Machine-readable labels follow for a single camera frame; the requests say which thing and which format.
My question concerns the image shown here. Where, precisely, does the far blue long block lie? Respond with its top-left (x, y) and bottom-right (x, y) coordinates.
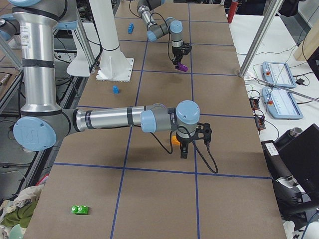
top-left (128, 22), bottom-right (134, 34)

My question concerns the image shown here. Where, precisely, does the aluminium frame post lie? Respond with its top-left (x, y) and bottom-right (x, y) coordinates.
top-left (238, 0), bottom-right (284, 78)

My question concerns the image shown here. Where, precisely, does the teach pendant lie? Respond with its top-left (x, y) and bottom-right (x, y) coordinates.
top-left (262, 62), bottom-right (296, 89)
top-left (261, 87), bottom-right (303, 120)

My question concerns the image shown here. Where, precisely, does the small blue block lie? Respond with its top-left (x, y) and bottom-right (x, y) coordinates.
top-left (112, 85), bottom-right (120, 94)

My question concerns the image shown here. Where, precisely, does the orange trapezoid block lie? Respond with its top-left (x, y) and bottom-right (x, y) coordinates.
top-left (171, 135), bottom-right (180, 145)

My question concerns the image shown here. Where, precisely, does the red cylinder bottle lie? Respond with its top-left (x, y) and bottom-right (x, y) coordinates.
top-left (227, 0), bottom-right (238, 24)

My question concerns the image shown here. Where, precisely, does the white camera stand pole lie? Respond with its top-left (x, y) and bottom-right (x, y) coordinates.
top-left (89, 0), bottom-right (134, 82)

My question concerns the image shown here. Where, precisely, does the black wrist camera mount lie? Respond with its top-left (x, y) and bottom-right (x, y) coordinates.
top-left (196, 122), bottom-right (212, 146)

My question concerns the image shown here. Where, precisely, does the crumpled cloth pile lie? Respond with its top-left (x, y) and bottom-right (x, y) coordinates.
top-left (0, 185), bottom-right (44, 239)

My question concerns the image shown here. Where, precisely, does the black equipment case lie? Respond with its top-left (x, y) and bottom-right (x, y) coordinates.
top-left (261, 124), bottom-right (319, 224)

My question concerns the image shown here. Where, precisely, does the purple trapezoid block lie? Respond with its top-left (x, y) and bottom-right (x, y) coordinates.
top-left (175, 63), bottom-right (188, 72)

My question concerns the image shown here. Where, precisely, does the upper teach pendant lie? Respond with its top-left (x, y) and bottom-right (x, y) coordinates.
top-left (262, 62), bottom-right (296, 89)

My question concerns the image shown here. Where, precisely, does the green double-stud block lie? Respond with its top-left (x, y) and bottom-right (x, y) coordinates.
top-left (71, 205), bottom-right (89, 215)

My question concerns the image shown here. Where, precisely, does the lower teach pendant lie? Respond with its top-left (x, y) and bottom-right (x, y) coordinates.
top-left (261, 87), bottom-right (303, 120)

